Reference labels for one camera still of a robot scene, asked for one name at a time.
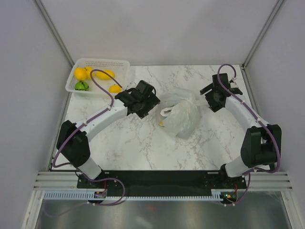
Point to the left aluminium frame post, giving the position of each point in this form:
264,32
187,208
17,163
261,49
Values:
51,26

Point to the large yellow fake lemon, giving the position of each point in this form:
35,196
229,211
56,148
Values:
80,74

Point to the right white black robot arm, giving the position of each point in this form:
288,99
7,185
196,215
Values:
262,141

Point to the white lemon-print plastic bag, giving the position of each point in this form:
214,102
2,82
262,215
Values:
178,112

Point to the green black-striped fake fruit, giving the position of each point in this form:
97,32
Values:
81,86

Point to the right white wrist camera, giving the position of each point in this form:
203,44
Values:
233,83

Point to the small yellow fake citrus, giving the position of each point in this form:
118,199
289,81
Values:
114,89

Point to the right aluminium frame post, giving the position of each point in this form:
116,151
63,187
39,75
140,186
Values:
265,28

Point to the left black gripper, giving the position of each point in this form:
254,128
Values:
152,101

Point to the aluminium frame post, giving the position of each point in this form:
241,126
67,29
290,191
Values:
265,28
51,26

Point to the white slotted cable duct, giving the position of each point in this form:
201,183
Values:
94,196

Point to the white plastic fruit basket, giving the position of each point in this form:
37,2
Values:
120,68

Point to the small yellow fake lemon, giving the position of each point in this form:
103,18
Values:
88,70

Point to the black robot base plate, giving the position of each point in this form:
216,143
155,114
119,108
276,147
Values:
168,183

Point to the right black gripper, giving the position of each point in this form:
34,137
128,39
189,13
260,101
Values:
214,106

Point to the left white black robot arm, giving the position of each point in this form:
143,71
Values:
74,138

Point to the yellow fake mango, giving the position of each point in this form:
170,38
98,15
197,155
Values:
105,75

